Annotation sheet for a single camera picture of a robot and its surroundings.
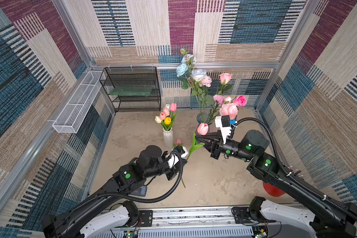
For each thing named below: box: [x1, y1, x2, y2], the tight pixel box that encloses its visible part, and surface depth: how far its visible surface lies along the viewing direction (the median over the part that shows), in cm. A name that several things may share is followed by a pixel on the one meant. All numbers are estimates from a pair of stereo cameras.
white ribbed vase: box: [162, 127, 174, 149], surface depth 91 cm
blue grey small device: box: [129, 185, 148, 197], surface depth 81 cm
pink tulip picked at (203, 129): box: [186, 122, 209, 161], surface depth 53 cm
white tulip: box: [154, 116, 163, 124], surface depth 77 cm
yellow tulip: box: [164, 117, 172, 125], surface depth 75 cm
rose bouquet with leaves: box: [176, 48, 248, 124], surface depth 77 cm
